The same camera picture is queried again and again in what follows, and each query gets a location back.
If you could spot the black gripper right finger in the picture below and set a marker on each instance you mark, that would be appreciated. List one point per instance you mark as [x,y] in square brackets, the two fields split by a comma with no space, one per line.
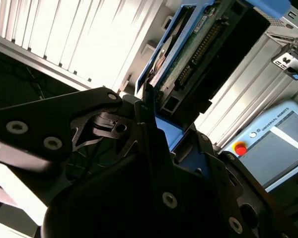
[238,198]

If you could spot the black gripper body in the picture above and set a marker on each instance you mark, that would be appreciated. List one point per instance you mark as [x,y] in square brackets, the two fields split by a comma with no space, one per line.
[109,210]

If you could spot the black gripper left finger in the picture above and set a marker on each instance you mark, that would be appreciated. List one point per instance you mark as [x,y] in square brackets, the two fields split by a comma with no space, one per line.
[39,119]

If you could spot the hard disk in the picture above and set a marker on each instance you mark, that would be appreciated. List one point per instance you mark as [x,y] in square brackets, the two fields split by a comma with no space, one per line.
[188,54]

